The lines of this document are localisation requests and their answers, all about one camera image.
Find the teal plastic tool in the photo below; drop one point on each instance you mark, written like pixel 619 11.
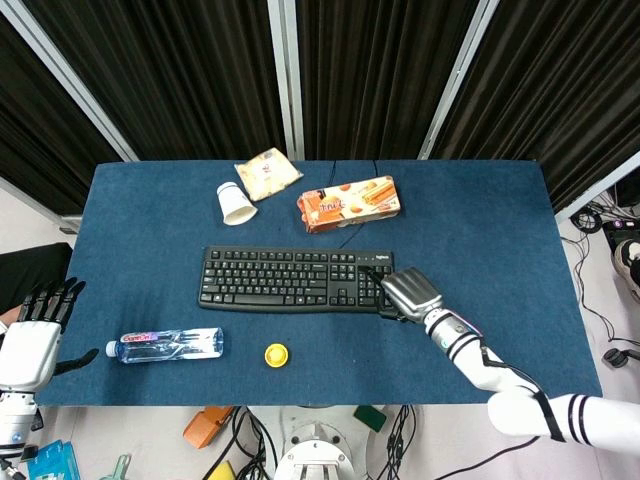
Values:
pixel 119 467

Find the beige snack packet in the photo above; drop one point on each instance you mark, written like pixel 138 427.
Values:
pixel 267 172

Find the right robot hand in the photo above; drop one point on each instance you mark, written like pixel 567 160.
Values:
pixel 412 296

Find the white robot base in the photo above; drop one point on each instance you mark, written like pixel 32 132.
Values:
pixel 320 447

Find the light blue box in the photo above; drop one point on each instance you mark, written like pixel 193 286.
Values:
pixel 52 460

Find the white paper cup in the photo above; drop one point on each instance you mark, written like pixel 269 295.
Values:
pixel 234 204

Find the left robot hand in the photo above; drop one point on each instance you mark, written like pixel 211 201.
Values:
pixel 35 327

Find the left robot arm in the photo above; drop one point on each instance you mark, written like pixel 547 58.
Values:
pixel 15 425

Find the yellow sponge block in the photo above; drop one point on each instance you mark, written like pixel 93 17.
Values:
pixel 222 471

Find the black Logitech keyboard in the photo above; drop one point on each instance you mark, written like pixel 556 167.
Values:
pixel 295 280

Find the green block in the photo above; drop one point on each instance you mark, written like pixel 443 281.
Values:
pixel 371 416

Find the black and white sneaker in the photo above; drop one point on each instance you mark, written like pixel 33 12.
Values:
pixel 628 260

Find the blue felt table mat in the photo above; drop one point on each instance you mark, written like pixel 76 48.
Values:
pixel 320 310

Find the black fabric object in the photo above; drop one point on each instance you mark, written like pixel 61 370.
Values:
pixel 30 272

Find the grey metal frame post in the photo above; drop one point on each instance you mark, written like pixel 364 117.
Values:
pixel 287 75
pixel 67 70
pixel 457 75

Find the small yellow round cap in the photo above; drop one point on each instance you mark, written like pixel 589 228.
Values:
pixel 276 355

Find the clear plastic water bottle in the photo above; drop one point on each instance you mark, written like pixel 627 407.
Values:
pixel 167 344

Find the orange wafer biscuit box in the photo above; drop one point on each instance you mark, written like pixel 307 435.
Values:
pixel 350 202

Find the black curtain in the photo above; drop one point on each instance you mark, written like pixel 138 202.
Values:
pixel 320 75

